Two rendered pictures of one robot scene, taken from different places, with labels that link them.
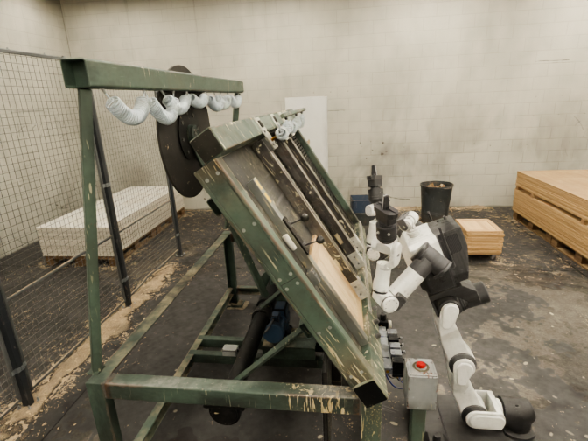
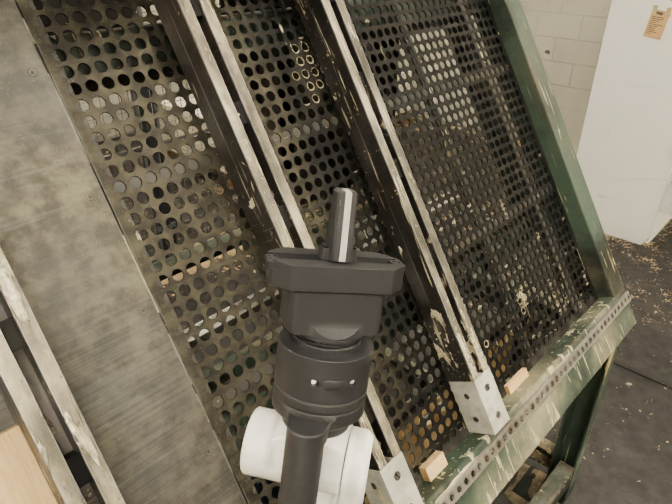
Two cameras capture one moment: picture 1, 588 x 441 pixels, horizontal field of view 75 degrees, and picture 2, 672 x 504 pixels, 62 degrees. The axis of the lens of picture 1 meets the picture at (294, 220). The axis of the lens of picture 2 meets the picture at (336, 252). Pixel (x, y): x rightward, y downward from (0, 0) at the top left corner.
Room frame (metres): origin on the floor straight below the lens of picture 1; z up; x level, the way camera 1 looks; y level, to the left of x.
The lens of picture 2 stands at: (1.86, -0.72, 1.84)
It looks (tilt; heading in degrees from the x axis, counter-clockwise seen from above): 30 degrees down; 36
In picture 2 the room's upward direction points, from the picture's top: straight up
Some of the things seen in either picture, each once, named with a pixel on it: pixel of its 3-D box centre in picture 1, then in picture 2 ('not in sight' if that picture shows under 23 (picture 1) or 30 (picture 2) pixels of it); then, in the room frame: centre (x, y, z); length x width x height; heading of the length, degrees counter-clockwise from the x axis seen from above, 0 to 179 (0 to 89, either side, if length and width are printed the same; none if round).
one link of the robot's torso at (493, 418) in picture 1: (480, 409); not in sight; (1.78, -1.03, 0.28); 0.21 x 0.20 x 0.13; 82
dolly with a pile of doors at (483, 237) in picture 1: (472, 238); not in sight; (4.67, -2.31, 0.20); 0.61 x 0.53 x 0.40; 173
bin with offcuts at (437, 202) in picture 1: (435, 203); not in sight; (5.97, -2.29, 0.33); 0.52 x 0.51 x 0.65; 173
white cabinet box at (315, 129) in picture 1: (309, 164); (657, 75); (6.04, -0.27, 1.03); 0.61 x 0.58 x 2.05; 173
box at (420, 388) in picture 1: (419, 384); not in sight; (1.36, -0.51, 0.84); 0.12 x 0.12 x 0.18; 82
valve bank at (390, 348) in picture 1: (390, 349); not in sight; (1.80, -0.50, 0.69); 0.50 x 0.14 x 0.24; 172
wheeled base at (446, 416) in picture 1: (472, 420); not in sight; (1.78, -0.99, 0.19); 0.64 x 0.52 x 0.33; 82
